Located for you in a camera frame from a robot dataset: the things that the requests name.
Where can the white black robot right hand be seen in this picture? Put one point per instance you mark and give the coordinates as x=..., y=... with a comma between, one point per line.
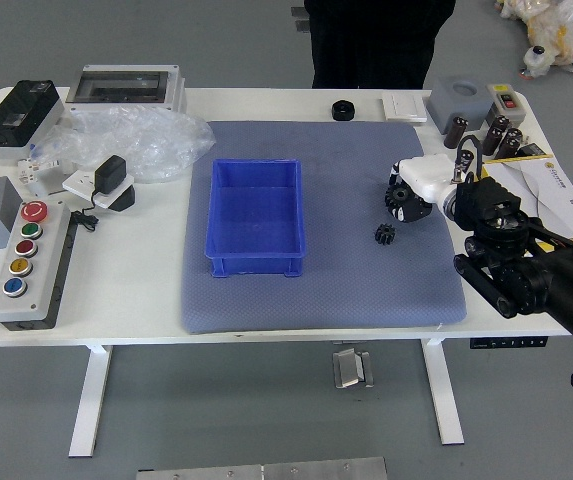
x=426, y=175

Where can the big black gear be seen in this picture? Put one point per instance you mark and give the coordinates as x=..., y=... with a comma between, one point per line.
x=397, y=196

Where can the small black gear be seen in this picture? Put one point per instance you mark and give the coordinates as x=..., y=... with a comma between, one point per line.
x=385, y=234

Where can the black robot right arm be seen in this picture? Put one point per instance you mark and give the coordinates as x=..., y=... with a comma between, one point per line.
x=531, y=280

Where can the yellow white cardboard box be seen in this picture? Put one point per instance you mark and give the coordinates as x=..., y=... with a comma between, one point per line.
x=551, y=195

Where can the blue plastic box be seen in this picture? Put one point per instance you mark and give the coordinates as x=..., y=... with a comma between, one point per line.
x=256, y=215

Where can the distribution box with clear lid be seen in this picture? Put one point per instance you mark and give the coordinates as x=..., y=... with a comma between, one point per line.
x=121, y=87

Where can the grey five-button control box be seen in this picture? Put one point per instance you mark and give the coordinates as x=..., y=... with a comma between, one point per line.
x=26, y=265

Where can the black cylindrical capacitor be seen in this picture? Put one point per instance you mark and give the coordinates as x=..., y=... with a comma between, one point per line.
x=466, y=157

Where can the grey block with round hole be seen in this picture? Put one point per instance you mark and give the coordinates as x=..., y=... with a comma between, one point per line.
x=458, y=105

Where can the black round knob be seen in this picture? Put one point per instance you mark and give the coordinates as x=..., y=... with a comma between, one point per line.
x=343, y=111

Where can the small black component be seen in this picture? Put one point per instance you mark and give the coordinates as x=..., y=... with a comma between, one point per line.
x=533, y=150

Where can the person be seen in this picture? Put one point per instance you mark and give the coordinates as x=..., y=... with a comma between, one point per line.
x=376, y=40

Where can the grey-blue foam mat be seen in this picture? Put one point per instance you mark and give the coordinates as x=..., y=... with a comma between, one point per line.
x=316, y=290

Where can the black table control panel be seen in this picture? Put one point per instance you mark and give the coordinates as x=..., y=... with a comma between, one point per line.
x=508, y=343

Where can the plastic-wrapped plush toy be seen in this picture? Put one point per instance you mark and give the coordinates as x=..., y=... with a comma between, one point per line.
x=566, y=30

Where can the white table leg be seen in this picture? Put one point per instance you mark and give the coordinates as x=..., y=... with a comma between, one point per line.
x=88, y=400
x=446, y=395

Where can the clear plastic bag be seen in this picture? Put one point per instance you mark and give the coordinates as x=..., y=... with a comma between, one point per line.
x=156, y=137

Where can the black power adapter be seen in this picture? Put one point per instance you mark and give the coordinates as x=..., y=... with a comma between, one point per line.
x=110, y=172

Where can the small white connector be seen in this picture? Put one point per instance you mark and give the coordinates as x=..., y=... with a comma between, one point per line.
x=33, y=169

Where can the white wall switch panel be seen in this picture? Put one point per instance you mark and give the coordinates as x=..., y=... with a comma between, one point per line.
x=404, y=106

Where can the beige switch box red button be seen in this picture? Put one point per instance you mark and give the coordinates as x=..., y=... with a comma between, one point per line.
x=506, y=100

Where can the metal bracket on floor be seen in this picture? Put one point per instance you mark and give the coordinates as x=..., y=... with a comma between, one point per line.
x=348, y=369

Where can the black white enclosure box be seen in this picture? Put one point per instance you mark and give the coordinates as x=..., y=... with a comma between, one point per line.
x=18, y=117

